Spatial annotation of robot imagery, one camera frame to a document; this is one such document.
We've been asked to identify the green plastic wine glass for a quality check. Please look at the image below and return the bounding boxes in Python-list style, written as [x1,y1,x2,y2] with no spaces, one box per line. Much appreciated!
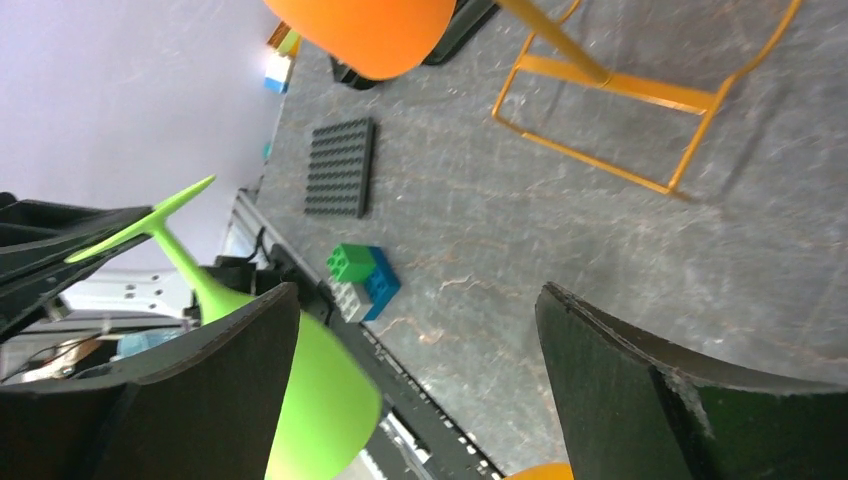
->
[66,176,382,479]

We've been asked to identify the orange plastic wine glass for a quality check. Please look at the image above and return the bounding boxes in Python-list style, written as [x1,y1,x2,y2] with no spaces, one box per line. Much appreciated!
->
[265,0,434,75]

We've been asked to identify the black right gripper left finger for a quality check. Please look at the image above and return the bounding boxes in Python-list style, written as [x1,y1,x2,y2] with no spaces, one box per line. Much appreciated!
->
[1,283,300,479]

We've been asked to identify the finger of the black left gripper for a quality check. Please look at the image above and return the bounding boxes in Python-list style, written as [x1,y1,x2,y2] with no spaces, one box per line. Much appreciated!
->
[1,192,152,338]

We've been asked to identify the green grey blue bricks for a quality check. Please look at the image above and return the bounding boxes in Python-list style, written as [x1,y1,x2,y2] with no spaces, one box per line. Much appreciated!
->
[326,243,401,323]

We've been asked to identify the black poker chip case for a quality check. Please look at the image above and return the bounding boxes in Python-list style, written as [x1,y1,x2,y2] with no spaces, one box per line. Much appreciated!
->
[328,0,500,91]

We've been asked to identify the gold wire wine glass rack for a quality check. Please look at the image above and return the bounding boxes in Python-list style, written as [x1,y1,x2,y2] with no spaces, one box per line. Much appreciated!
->
[491,0,802,199]

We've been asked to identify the yellow orange toy brick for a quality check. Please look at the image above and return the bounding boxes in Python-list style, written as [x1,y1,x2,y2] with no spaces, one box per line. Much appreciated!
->
[266,22,302,58]

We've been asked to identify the grey building baseplate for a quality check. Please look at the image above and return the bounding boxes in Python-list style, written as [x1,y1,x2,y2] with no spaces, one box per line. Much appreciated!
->
[304,117,377,219]

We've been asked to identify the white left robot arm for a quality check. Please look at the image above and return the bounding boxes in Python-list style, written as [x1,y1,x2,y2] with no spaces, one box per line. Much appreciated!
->
[1,192,190,341]

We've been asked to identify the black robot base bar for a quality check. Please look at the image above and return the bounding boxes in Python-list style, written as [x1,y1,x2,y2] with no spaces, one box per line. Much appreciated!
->
[206,244,505,479]

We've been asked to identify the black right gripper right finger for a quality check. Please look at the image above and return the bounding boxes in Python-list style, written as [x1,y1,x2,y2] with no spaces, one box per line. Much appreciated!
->
[535,282,847,479]

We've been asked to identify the white blue toy brick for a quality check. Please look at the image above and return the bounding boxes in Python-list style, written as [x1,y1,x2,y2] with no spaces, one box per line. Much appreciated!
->
[263,53,294,94]

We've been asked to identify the yellow plastic wine glass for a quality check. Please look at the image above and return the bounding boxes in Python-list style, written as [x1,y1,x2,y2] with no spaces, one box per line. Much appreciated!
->
[505,462,574,480]

